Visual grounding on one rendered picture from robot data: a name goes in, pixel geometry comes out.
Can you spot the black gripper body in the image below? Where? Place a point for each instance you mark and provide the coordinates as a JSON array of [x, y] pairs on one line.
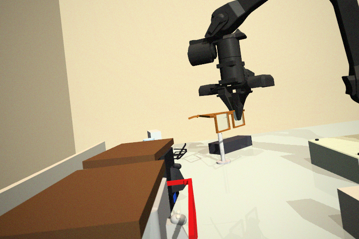
[[231, 70]]

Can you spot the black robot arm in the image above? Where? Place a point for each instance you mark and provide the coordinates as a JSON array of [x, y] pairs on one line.
[[227, 18]]

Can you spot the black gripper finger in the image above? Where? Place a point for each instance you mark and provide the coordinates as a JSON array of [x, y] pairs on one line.
[[228, 101], [239, 100]]

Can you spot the orange-brown glasses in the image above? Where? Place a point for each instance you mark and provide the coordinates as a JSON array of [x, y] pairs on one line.
[[222, 121]]

